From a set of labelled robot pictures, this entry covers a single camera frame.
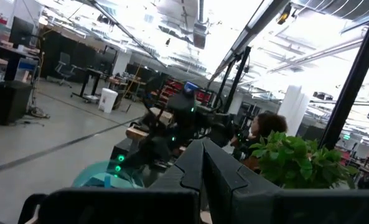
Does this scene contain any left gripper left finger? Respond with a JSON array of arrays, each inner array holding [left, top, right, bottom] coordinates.
[[37, 138, 205, 224]]

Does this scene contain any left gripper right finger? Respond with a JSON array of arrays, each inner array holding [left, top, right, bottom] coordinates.
[[203, 138, 369, 224]]

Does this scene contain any clear blue plastic plate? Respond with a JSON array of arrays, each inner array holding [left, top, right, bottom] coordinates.
[[72, 159, 145, 189]]

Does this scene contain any green leafy potted plant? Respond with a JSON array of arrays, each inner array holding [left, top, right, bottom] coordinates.
[[248, 130, 360, 190]]

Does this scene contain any person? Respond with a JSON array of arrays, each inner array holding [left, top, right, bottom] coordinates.
[[230, 111, 289, 172]]

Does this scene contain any white trash bin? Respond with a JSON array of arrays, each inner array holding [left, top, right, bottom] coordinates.
[[97, 87, 119, 114]]

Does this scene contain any red storage rack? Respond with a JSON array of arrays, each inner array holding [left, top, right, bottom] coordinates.
[[161, 78, 212, 106]]

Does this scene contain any black desk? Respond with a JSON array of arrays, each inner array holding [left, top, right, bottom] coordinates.
[[70, 67, 105, 104]]

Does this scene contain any grey office chair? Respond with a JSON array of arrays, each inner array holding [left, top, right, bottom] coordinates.
[[54, 52, 78, 89]]

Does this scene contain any black storage cabinet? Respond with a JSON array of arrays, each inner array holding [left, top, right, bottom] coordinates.
[[0, 77, 34, 126]]

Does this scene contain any hanging ceiling projector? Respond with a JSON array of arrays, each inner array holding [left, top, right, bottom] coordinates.
[[192, 21, 208, 50]]

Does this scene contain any black computer monitor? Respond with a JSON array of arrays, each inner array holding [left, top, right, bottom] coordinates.
[[8, 16, 36, 50]]

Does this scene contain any black frame post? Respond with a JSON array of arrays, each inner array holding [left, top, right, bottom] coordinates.
[[319, 0, 369, 151]]

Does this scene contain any black overhead frame beam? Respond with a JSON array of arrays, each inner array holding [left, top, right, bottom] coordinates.
[[208, 0, 292, 82]]

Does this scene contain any black overhead camera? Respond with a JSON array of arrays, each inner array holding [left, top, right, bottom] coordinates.
[[276, 2, 293, 26]]

